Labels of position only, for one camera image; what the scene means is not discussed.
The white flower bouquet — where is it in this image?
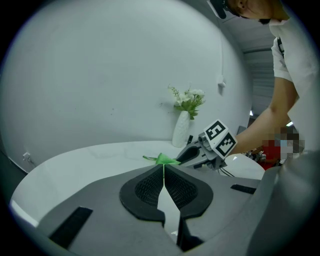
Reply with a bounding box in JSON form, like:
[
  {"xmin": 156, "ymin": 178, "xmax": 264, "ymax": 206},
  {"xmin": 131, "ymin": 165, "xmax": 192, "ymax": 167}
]
[{"xmin": 167, "ymin": 83, "xmax": 207, "ymax": 121}]

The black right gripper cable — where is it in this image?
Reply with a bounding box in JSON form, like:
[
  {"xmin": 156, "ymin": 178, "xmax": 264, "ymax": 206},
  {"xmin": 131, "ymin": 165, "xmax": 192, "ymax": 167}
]
[{"xmin": 217, "ymin": 167, "xmax": 236, "ymax": 178}]

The person's right forearm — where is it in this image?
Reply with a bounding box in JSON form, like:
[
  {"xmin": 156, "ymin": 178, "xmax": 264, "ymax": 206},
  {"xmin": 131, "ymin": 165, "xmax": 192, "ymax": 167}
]
[{"xmin": 234, "ymin": 93, "xmax": 300, "ymax": 156}]

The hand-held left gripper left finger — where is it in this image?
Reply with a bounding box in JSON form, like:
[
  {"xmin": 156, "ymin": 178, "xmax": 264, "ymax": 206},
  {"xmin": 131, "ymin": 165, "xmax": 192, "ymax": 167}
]
[{"xmin": 37, "ymin": 164, "xmax": 181, "ymax": 256}]

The person's head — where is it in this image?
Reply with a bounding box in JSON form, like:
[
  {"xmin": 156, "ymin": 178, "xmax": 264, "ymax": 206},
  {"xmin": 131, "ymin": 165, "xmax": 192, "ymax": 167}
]
[{"xmin": 224, "ymin": 0, "xmax": 291, "ymax": 26}]

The white curved table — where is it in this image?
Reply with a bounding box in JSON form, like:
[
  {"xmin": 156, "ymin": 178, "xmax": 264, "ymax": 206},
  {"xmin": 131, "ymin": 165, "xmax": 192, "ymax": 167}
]
[{"xmin": 9, "ymin": 139, "xmax": 266, "ymax": 226}]

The white textured vase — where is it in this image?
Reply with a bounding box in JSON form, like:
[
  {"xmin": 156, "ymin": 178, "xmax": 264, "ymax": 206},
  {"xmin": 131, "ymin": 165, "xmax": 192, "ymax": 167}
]
[{"xmin": 171, "ymin": 110, "xmax": 191, "ymax": 148}]

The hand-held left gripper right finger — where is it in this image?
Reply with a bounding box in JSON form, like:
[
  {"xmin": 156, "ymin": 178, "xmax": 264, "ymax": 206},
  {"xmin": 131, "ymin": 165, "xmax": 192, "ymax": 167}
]
[{"xmin": 163, "ymin": 164, "xmax": 263, "ymax": 256}]

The green cloth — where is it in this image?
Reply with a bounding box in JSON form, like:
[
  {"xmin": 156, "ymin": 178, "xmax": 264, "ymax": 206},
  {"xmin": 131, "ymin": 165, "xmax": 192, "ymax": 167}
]
[{"xmin": 142, "ymin": 152, "xmax": 182, "ymax": 181}]

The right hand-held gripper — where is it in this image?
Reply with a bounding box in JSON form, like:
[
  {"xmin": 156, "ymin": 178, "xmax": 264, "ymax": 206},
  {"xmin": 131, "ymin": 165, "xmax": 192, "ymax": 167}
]
[{"xmin": 174, "ymin": 119, "xmax": 238, "ymax": 171}]

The person's white shirt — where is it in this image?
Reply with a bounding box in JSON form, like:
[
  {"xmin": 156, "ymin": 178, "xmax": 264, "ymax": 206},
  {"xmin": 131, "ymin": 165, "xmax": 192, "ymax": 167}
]
[{"xmin": 269, "ymin": 14, "xmax": 320, "ymax": 156}]

